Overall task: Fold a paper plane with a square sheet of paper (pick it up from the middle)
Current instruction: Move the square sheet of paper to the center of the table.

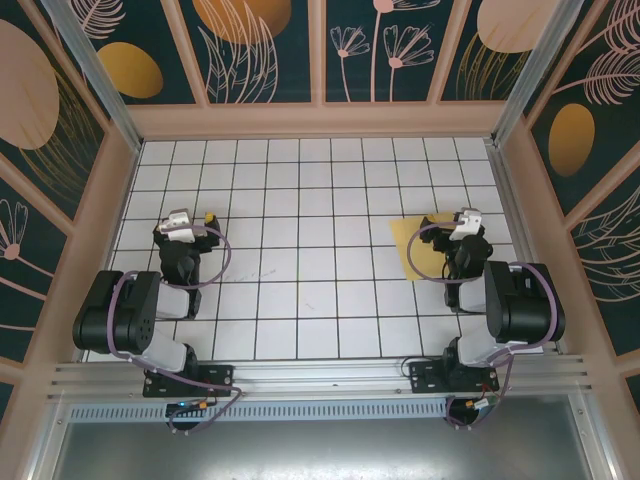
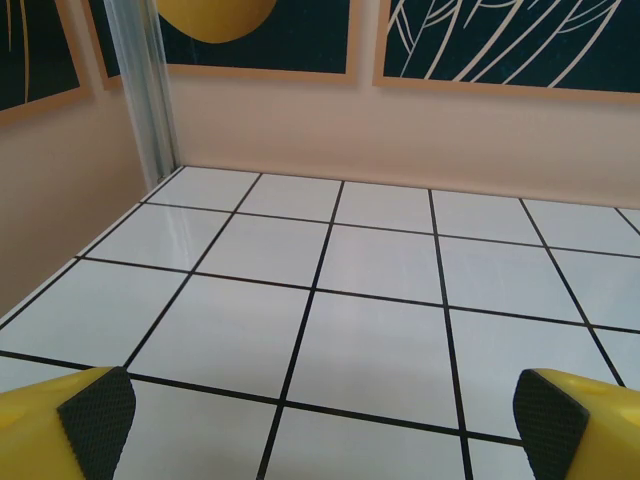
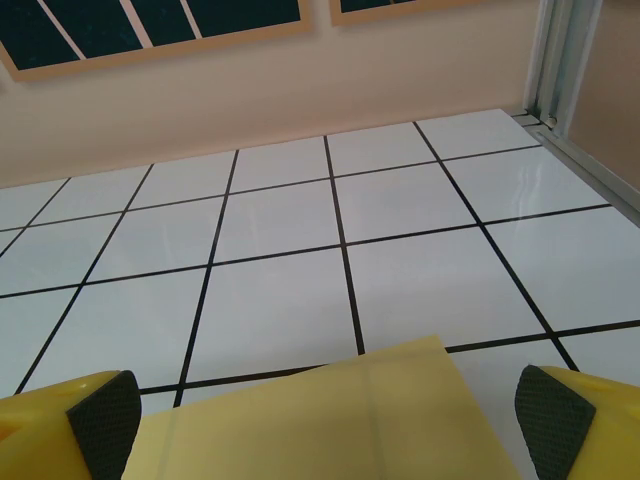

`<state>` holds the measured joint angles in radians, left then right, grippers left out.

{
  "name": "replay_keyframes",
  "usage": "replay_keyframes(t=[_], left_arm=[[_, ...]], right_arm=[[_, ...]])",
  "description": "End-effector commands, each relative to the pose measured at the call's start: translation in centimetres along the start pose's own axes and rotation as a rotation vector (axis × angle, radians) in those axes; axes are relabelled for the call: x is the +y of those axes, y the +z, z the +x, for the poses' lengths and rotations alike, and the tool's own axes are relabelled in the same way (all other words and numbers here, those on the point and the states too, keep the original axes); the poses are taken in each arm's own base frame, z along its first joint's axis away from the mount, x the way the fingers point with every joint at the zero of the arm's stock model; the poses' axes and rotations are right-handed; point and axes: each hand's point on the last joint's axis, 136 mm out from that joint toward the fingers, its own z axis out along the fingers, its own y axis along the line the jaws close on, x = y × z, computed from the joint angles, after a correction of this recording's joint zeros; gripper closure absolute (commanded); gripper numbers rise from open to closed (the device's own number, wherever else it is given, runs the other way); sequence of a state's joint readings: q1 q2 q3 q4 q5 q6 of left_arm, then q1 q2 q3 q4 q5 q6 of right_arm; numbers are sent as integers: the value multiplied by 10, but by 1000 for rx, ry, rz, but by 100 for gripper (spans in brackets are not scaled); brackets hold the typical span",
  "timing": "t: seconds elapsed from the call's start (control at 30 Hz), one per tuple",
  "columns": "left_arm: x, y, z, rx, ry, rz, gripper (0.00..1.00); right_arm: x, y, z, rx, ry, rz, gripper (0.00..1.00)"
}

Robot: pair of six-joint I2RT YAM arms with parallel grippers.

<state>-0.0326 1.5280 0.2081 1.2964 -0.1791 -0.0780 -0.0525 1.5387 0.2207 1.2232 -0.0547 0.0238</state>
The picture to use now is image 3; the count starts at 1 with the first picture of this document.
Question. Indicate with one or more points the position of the aluminium table side rail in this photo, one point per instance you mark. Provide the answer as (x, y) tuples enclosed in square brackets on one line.
[(595, 160)]

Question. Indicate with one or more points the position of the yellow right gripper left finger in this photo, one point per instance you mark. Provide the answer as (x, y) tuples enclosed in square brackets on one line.
[(45, 435)]

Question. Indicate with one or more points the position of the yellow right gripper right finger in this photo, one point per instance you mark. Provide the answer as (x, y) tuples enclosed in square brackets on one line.
[(590, 430)]

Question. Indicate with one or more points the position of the yellow cloth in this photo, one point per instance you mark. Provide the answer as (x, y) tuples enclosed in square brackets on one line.
[(320, 430)]

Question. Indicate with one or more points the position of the aluminium corner post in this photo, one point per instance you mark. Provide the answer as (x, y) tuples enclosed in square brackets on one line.
[(552, 55)]

